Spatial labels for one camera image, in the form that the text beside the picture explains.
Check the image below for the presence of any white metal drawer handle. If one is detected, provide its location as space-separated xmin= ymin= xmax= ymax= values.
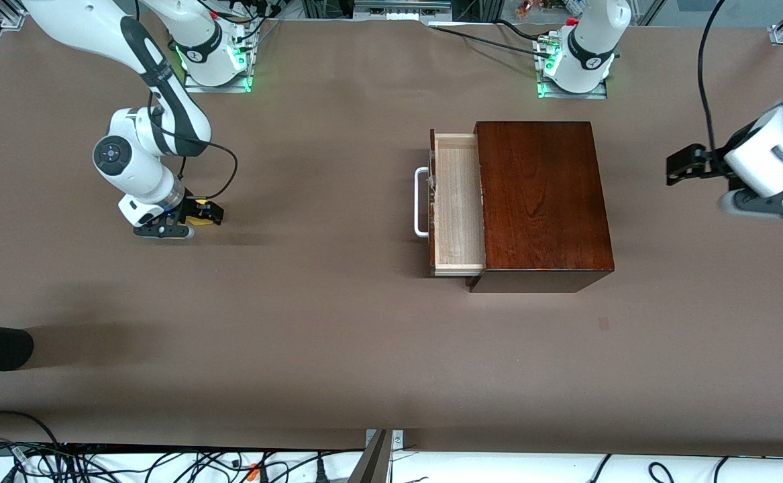
xmin=414 ymin=167 xmax=432 ymax=238

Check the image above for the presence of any wooden drawer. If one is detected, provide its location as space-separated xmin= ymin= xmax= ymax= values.
xmin=429 ymin=129 xmax=486 ymax=277

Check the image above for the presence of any dark brown wooden cabinet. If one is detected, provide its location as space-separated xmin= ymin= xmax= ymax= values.
xmin=466 ymin=121 xmax=615 ymax=294

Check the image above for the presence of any dark metal bar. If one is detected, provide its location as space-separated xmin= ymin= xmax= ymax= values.
xmin=348 ymin=429 xmax=392 ymax=483

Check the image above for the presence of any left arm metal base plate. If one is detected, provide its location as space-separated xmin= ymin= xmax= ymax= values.
xmin=537 ymin=37 xmax=609 ymax=100

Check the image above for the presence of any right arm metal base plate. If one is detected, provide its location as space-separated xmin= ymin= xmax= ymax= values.
xmin=183 ymin=19 xmax=255 ymax=93

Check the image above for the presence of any long black power cable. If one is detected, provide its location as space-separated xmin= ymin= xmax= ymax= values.
xmin=429 ymin=24 xmax=547 ymax=57

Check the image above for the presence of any large black cable loop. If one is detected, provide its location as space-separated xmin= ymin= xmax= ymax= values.
xmin=0 ymin=411 xmax=63 ymax=449

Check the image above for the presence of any small aluminium bracket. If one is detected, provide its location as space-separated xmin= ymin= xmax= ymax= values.
xmin=364 ymin=429 xmax=405 ymax=451

